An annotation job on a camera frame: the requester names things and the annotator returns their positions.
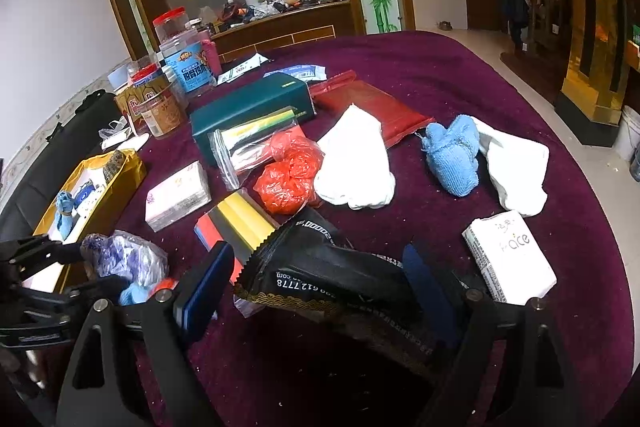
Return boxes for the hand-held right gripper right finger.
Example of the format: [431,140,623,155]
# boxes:
[401,243,584,427]

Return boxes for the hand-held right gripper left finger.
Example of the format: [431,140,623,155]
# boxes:
[55,241,237,427]

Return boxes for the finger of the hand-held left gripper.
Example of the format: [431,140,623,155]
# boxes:
[12,234,87,269]
[10,276,132,350]

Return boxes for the clear plastic bag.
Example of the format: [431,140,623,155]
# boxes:
[80,230,170,294]

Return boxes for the yellow box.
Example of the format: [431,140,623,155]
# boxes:
[32,149,148,269]

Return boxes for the black snack packet gold trim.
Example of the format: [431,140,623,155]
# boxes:
[234,207,466,383]

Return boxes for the blue towel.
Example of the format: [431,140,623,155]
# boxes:
[422,114,481,198]

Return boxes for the small orange object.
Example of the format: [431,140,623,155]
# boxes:
[149,276,179,303]

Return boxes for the light blue cloth piece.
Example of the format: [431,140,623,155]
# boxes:
[118,282,151,307]

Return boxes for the white blue label packet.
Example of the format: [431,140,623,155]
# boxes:
[74,179,109,219]

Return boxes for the pack of coloured sponges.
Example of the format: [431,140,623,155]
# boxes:
[193,188,281,288]

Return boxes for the white tissue pack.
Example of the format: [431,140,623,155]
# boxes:
[462,210,558,306]
[144,160,211,233]

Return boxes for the black chair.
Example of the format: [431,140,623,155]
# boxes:
[0,90,126,239]

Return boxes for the white tissue pack left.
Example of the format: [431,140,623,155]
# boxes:
[144,160,211,233]

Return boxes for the dark speckled cloth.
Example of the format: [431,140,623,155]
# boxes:
[102,150,129,183]

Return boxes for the white plastic wrapper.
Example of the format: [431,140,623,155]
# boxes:
[98,116,151,151]

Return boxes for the red plastic bag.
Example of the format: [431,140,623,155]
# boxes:
[252,129,326,216]

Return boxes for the white sock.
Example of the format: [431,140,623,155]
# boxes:
[314,104,397,210]
[472,116,550,217]

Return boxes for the clear zip bag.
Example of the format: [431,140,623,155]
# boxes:
[208,107,301,191]

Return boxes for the dark green box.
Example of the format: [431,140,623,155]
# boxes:
[189,74,316,166]

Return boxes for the red foil packet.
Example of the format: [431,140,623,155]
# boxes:
[309,70,436,148]

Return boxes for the brown label jar red lid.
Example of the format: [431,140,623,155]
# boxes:
[129,62,190,118]

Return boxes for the blue label jar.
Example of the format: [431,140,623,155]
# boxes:
[159,34,219,96]

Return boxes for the purple tablecloth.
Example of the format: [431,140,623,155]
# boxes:
[107,29,634,427]

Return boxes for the white paper packet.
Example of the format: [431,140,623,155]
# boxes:
[217,53,271,86]

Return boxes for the blue white wipes packet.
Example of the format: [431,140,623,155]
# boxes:
[263,64,327,84]

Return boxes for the pink bottle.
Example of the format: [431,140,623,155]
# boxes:
[199,31,224,78]

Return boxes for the white bucket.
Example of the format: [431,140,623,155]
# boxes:
[613,105,640,163]

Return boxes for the clear jar red lid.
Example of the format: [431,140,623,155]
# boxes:
[152,6,189,54]

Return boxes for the golden pillar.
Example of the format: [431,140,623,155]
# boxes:
[553,0,634,148]

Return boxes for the wooden stair railing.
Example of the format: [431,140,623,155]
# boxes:
[499,0,574,104]

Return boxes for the dark hanging jacket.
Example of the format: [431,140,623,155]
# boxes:
[501,0,531,53]

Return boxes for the pile of assorted clutter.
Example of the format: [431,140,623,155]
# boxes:
[199,0,351,34]

